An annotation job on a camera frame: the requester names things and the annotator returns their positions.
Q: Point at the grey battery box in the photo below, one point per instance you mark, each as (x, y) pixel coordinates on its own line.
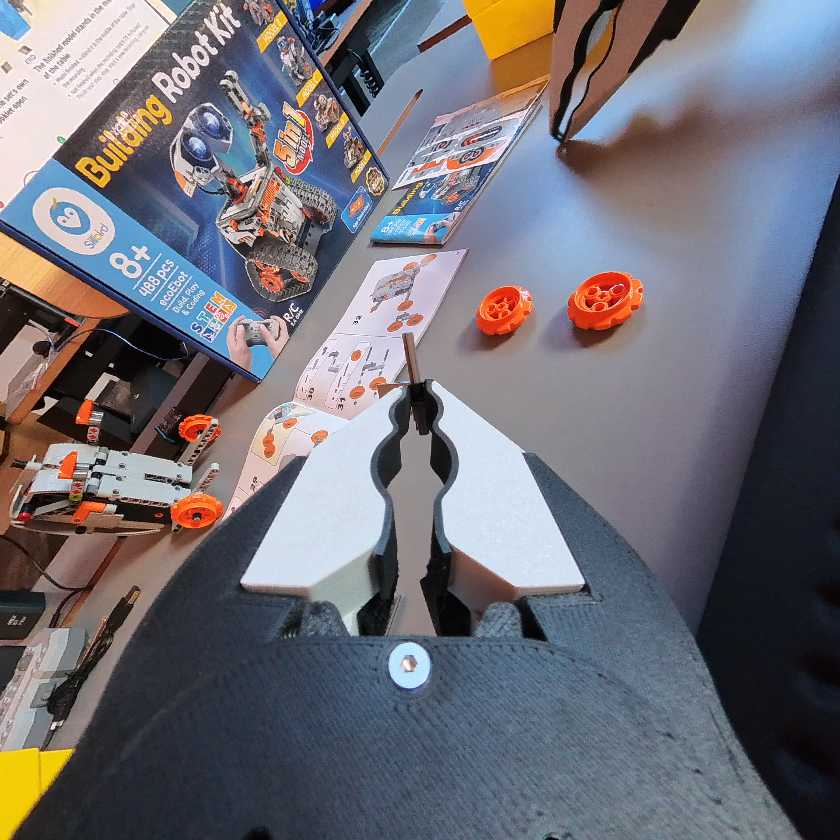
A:
(33, 670)

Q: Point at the curled white poster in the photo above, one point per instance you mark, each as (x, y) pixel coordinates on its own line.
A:
(66, 79)

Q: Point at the wooden office desk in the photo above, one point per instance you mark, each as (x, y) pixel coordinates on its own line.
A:
(53, 282)

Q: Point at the small yellow bin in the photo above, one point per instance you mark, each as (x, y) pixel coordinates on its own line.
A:
(505, 24)

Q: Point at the white folded leaflet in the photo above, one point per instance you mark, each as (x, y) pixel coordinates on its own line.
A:
(473, 131)

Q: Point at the instruction booklet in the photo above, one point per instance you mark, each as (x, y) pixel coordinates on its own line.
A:
(381, 315)

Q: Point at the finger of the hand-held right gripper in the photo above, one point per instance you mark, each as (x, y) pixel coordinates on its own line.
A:
(630, 46)
(567, 66)

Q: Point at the grey desk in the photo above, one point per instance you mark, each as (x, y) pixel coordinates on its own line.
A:
(683, 328)

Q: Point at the black foam mat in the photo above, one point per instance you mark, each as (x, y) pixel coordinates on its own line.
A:
(781, 591)

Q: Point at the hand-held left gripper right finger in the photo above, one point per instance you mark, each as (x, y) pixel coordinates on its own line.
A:
(512, 525)

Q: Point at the orange toy wheel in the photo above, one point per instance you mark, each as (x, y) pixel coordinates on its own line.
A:
(605, 299)
(504, 310)

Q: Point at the partly built toy robot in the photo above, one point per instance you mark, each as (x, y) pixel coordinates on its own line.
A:
(105, 479)

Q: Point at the blue cover booklet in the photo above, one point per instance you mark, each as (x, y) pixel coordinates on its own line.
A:
(420, 217)

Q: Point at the yellow plastic parts bin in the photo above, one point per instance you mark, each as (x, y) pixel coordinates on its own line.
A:
(26, 794)

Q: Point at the blue robot kit box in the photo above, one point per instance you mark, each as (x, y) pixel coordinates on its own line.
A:
(197, 171)

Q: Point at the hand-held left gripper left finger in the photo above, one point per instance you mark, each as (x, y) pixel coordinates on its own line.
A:
(315, 525)

